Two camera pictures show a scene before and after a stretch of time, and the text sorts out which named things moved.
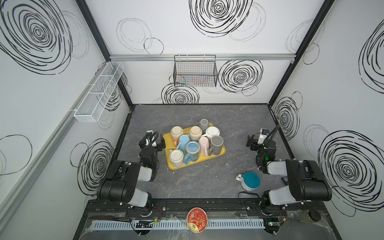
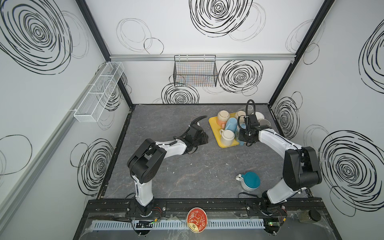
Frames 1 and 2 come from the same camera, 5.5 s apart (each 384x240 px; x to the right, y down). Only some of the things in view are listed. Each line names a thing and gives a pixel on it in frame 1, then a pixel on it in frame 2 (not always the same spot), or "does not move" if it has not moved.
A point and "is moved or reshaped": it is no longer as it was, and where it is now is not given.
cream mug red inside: (176, 157) -> (227, 137)
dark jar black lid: (309, 216) does not move
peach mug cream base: (176, 132) -> (223, 116)
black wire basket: (195, 71) does not move
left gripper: (151, 143) -> (196, 131)
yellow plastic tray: (169, 145) -> (216, 128)
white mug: (210, 131) -> (259, 116)
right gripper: (261, 144) -> (252, 122)
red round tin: (197, 219) does not move
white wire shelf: (93, 104) does not move
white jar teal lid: (250, 180) does not move
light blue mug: (183, 139) is moved or reshaped
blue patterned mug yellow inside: (192, 148) -> (243, 126)
